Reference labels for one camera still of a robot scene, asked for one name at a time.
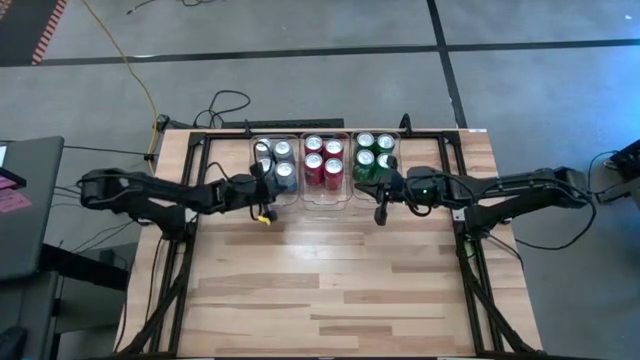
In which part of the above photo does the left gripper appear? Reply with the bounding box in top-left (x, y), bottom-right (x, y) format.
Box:
top-left (219, 173), bottom-right (284, 224)

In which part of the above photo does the thin black floor cable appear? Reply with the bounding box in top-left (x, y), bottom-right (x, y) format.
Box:
top-left (126, 0), bottom-right (224, 15)

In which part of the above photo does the grey side table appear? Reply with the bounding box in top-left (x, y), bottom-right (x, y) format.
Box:
top-left (0, 135), bottom-right (65, 281)

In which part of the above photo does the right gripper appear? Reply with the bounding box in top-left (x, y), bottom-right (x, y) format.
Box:
top-left (354, 168), bottom-right (410, 226)

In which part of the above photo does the black phone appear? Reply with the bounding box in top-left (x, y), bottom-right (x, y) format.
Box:
top-left (0, 167), bottom-right (28, 191)

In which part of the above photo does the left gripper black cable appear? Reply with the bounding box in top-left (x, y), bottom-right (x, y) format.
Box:
top-left (252, 141), bottom-right (275, 176)

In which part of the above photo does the black mat orange striped edge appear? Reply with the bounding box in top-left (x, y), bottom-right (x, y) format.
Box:
top-left (0, 0), bottom-right (69, 67)

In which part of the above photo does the red soda can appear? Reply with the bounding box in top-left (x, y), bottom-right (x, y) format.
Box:
top-left (323, 137), bottom-right (345, 161)
top-left (302, 151), bottom-right (325, 186)
top-left (303, 133), bottom-right (325, 156)
top-left (322, 157), bottom-right (345, 191)

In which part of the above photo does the long black bar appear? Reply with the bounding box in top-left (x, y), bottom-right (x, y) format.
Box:
top-left (222, 118), bottom-right (346, 129)

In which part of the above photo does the yellow floor cable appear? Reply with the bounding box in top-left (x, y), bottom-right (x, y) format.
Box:
top-left (81, 0), bottom-right (160, 174)

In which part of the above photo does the grey metal bracket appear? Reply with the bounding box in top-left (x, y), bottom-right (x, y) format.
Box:
top-left (596, 174), bottom-right (640, 206)

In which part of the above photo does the dark grey cabinet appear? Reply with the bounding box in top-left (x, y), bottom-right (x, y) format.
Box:
top-left (0, 243), bottom-right (130, 360)

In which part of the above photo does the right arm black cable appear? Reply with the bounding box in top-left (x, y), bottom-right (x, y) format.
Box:
top-left (513, 197), bottom-right (599, 251)

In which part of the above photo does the black device cable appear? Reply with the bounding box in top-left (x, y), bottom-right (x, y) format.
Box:
top-left (587, 149), bottom-right (621, 199)

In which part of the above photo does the black aluminium table frame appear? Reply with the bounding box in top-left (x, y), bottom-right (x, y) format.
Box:
top-left (115, 118), bottom-right (546, 360)

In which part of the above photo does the black side table cable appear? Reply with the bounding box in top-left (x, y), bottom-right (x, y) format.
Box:
top-left (62, 143), bottom-right (154, 162)

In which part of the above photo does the pink sticky note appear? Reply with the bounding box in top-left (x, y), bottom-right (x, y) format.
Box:
top-left (0, 191), bottom-right (33, 215)

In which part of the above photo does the clear plastic bin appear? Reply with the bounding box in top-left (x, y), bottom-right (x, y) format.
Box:
top-left (248, 133), bottom-right (304, 206)
top-left (298, 130), bottom-right (353, 211)
top-left (349, 130), bottom-right (401, 205)

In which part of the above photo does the black device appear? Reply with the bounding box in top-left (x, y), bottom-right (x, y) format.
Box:
top-left (603, 138), bottom-right (640, 182)

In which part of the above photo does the green soda can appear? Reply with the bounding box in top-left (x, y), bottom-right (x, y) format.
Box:
top-left (352, 148), bottom-right (377, 182)
top-left (354, 130), bottom-right (376, 151)
top-left (375, 133), bottom-right (397, 154)
top-left (373, 152), bottom-right (396, 174)

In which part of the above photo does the looped black floor cable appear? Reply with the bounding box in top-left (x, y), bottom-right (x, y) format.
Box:
top-left (192, 89), bottom-right (251, 130)

